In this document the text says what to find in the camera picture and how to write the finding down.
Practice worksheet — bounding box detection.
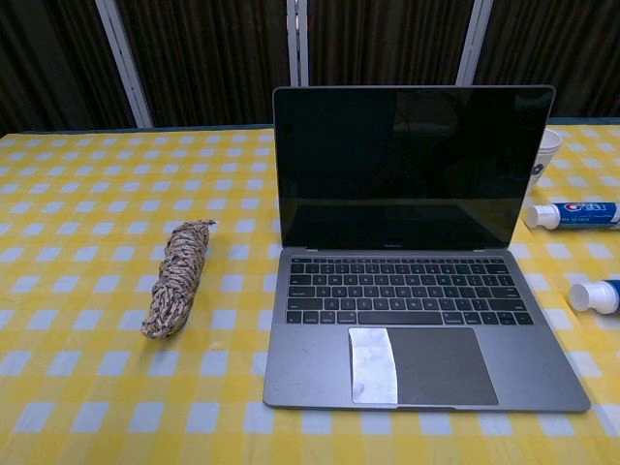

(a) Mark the silver laptop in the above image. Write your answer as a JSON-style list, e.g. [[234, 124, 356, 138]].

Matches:
[[263, 85, 592, 414]]

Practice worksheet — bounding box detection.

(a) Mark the white paper on trackpad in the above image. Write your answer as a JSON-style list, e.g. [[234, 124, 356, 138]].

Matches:
[[348, 326, 400, 405]]

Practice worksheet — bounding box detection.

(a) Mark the dark pleated curtain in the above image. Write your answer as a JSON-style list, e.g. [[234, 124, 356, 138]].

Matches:
[[0, 0, 620, 135]]

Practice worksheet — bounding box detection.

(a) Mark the yellow white checkered tablecloth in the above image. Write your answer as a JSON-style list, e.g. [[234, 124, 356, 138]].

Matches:
[[0, 124, 620, 465]]

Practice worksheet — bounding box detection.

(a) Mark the white floral paper cup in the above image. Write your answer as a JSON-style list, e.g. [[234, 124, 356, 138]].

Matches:
[[530, 128, 563, 197]]

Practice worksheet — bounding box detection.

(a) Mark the blue white toothpaste tube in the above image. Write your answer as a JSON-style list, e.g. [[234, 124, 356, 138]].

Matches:
[[526, 201, 620, 232]]

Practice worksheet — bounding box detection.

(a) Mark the blue tube with white cap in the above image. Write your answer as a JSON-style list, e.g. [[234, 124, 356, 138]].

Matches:
[[569, 279, 620, 315]]

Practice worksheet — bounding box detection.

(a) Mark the braided rope bundle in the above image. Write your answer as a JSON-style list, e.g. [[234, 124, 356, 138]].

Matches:
[[140, 219, 217, 339]]

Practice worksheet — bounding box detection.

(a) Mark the white metal frame post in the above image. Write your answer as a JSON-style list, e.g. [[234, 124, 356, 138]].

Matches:
[[457, 0, 495, 88], [95, 0, 155, 130], [287, 0, 311, 89]]

